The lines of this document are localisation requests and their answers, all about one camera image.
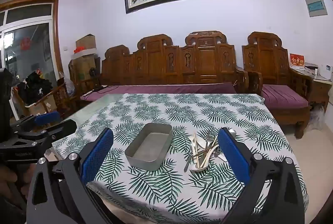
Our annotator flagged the small cardboard box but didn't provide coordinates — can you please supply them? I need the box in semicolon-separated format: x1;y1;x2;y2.
75;34;97;51

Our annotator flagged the white box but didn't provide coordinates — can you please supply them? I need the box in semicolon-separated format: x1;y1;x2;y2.
316;64;332;78

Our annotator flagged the person's left hand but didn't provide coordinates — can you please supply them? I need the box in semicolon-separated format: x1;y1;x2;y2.
0;163;34;211

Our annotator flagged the metal fork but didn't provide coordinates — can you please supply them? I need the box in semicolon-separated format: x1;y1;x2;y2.
205;130;217;158

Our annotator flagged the metal table knife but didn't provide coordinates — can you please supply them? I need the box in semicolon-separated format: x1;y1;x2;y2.
184;143;195;172

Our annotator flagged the pile of dark clothes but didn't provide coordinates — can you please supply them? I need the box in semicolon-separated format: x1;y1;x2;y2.
17;71;54;106

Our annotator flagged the dark flat device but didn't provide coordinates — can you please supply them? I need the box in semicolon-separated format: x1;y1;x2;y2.
304;63;319;75

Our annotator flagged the wooden chair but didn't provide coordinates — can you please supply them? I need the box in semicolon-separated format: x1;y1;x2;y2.
31;78;78;120

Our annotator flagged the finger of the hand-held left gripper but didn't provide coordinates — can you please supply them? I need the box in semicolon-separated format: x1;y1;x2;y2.
10;111;61;133
18;120;78;142

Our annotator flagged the red paper decoration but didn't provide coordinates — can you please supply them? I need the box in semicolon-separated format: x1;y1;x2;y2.
20;37;32;51

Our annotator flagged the wooden side table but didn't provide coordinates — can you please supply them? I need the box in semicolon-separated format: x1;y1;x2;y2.
291;68;332;112

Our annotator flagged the black fan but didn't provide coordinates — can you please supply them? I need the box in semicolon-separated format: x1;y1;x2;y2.
88;68;101;89

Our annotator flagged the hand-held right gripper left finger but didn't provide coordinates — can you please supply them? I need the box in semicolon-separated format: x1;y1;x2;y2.
27;127;114;224

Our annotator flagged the purple sofa cushion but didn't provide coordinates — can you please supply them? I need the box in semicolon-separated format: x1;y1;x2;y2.
81;82;237;102

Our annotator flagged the purple armchair cushion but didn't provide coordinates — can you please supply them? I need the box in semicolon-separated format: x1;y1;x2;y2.
261;85;309;109

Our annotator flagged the wall electrical panel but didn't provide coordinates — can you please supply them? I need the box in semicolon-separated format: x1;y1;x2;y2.
305;0;328;17

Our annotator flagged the leaf print tablecloth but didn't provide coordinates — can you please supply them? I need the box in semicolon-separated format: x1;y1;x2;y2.
52;93;309;224

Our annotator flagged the carved wooden armchair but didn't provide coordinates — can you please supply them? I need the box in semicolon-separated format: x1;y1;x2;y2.
242;32;314;139

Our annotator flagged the grey metal tray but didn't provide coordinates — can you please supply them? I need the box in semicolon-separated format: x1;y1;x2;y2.
124;123;173;172

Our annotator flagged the clear plastic bag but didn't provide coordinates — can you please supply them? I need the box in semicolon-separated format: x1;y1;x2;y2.
309;105;326;133

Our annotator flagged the white plastic spoon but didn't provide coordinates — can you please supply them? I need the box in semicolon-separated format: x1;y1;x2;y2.
189;135;206;151

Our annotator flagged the red printed box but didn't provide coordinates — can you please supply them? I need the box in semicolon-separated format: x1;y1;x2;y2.
290;53;305;69

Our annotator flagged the large cardboard box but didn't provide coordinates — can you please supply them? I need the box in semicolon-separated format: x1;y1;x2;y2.
69;56;101;86

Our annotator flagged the carved wooden sofa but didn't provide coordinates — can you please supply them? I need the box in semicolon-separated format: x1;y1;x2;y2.
97;30;249;94

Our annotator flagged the white plastic utensil handle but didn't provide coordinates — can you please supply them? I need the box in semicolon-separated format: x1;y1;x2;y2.
190;135;221;172

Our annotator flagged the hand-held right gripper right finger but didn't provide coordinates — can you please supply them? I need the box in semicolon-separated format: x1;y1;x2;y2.
217;128;305;224

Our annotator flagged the dark brown chopstick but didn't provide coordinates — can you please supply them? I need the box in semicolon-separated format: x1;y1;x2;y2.
192;144;218;158

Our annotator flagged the wood framed glass door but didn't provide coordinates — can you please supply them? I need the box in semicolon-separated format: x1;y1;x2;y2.
0;0;64;89

